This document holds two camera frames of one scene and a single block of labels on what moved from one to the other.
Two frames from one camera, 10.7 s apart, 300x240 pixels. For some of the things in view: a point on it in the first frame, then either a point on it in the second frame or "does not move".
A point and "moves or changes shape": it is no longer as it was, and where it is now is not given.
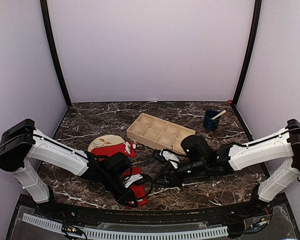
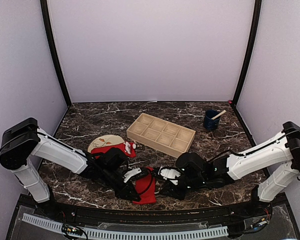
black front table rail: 67,212 does not move
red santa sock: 138,190 moves or changes shape
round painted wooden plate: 104,140 does not move
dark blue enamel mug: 211,124 does not move
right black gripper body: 178,181 to 180,195
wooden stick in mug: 219,115 does not move
